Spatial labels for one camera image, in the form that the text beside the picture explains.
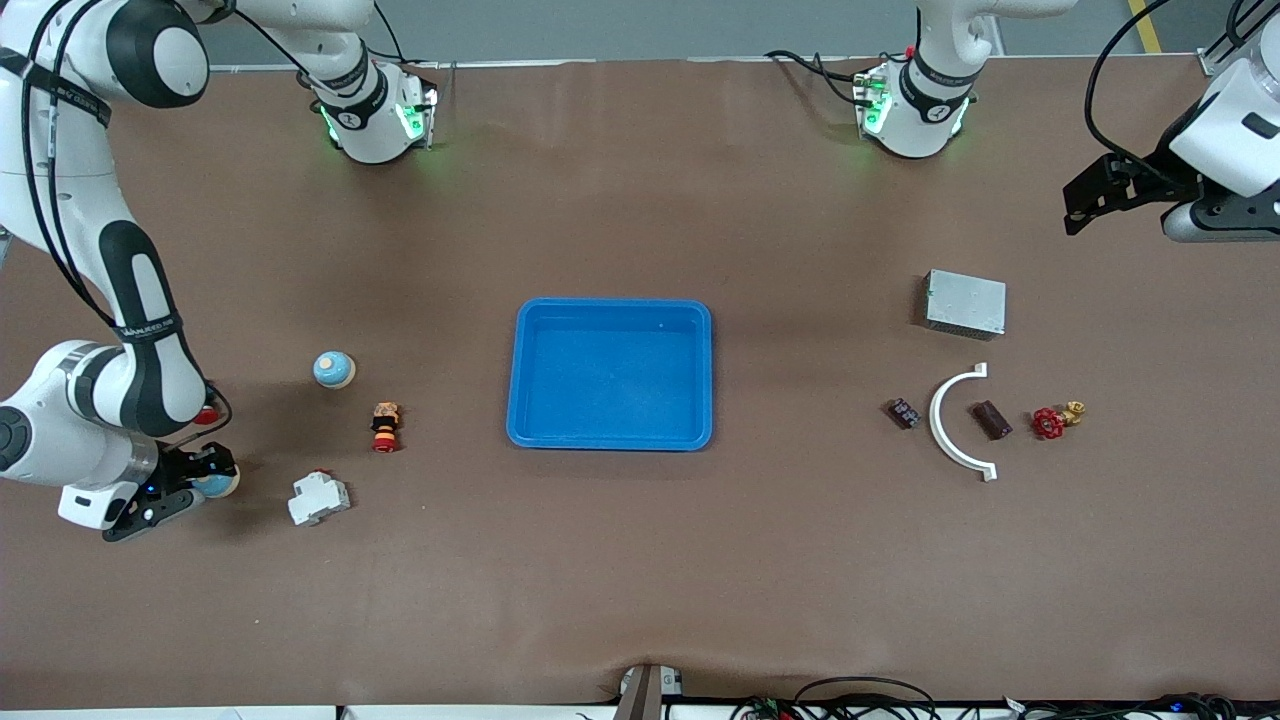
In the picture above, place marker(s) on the white circuit breaker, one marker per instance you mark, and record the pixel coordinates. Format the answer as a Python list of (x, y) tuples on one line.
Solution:
[(318, 498)]

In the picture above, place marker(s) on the grey metal bracket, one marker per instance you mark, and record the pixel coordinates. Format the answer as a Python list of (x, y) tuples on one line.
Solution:
[(640, 700)]

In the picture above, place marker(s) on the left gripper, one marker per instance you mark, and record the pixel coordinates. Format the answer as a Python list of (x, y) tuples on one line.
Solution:
[(1157, 170)]

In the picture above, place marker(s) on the blue plastic tray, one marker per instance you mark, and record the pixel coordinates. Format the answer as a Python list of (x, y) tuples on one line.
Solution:
[(610, 380)]

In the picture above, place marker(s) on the blue round call bell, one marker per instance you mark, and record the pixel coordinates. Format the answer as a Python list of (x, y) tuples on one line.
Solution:
[(334, 370), (220, 487)]

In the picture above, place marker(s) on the short printed brown capacitor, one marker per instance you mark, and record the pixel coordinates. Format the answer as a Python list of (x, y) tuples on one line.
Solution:
[(905, 412)]

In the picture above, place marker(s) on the silver metal box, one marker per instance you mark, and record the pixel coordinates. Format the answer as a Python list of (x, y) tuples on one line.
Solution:
[(965, 305)]

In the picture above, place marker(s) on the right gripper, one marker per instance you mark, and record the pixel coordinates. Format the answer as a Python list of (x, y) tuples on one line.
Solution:
[(178, 466)]

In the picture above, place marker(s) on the brass valve red handwheel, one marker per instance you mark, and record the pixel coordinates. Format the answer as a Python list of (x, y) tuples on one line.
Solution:
[(1048, 423)]

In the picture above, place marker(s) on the long plain brown capacitor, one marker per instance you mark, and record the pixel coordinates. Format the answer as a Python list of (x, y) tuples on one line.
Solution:
[(991, 420)]

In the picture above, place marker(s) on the orange red push button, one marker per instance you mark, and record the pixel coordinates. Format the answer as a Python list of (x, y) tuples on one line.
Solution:
[(386, 425)]

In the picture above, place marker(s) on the aluminium frame profile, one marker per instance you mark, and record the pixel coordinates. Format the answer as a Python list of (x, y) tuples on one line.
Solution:
[(1212, 62)]

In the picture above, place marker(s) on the white half-round pipe clamp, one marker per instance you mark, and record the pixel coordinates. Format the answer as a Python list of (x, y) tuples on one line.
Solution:
[(936, 420)]

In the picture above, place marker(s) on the red mushroom button black block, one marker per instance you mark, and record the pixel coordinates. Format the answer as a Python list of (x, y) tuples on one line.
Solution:
[(210, 415)]

